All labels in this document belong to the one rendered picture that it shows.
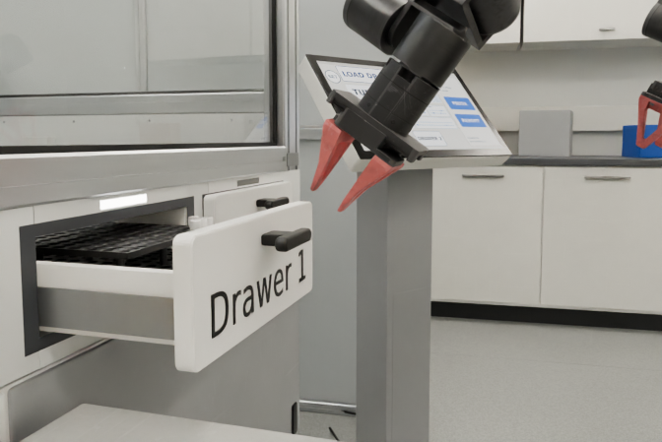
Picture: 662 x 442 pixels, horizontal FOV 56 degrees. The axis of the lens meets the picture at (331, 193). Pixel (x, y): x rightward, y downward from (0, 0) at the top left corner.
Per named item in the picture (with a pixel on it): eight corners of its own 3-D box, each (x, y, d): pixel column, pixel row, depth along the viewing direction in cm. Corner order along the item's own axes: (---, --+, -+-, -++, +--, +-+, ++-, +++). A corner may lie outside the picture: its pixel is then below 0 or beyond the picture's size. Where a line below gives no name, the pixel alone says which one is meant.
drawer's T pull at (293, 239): (311, 240, 64) (311, 226, 64) (286, 253, 57) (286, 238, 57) (280, 238, 65) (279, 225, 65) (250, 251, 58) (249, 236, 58)
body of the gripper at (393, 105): (340, 106, 65) (380, 46, 63) (419, 163, 63) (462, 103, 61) (321, 104, 59) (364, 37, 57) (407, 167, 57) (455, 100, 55)
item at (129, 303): (294, 280, 75) (294, 229, 75) (184, 347, 51) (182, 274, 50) (25, 261, 87) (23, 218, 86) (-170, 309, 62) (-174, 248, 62)
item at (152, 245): (218, 231, 73) (218, 226, 73) (127, 259, 56) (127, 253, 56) (204, 230, 74) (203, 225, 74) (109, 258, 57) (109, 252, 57)
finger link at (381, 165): (313, 179, 67) (362, 106, 65) (365, 220, 66) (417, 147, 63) (290, 184, 61) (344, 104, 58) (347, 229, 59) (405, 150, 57)
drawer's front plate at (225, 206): (293, 242, 111) (292, 181, 110) (216, 278, 83) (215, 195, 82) (283, 242, 111) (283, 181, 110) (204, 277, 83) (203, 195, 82)
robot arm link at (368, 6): (503, -49, 53) (517, 8, 61) (410, -98, 59) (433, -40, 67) (409, 56, 54) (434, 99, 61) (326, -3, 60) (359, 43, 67)
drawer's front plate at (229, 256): (312, 289, 76) (312, 201, 75) (194, 375, 49) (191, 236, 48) (298, 288, 77) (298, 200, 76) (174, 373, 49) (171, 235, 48)
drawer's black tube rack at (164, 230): (219, 280, 74) (218, 225, 73) (129, 322, 57) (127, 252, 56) (62, 269, 80) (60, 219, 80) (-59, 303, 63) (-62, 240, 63)
